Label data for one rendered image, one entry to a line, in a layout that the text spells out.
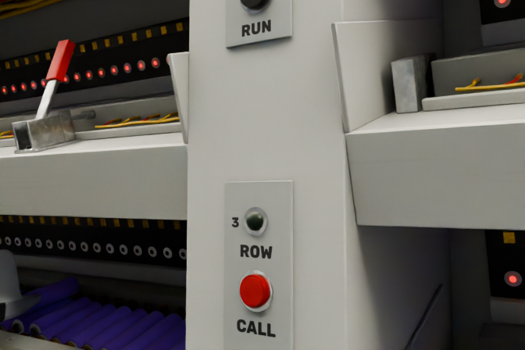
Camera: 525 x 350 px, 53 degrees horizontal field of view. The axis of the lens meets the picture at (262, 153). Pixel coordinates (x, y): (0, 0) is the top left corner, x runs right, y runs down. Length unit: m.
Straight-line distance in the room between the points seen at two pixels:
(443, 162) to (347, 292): 0.07
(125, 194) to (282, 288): 0.13
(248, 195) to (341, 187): 0.05
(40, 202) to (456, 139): 0.29
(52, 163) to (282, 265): 0.19
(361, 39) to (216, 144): 0.09
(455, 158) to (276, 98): 0.09
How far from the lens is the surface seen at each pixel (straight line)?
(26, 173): 0.41
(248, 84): 0.28
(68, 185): 0.38
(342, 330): 0.25
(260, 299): 0.27
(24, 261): 0.72
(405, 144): 0.24
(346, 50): 0.25
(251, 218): 0.26
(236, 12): 0.29
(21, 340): 0.52
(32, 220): 0.69
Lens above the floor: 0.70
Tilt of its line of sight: 5 degrees up
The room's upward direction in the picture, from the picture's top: straight up
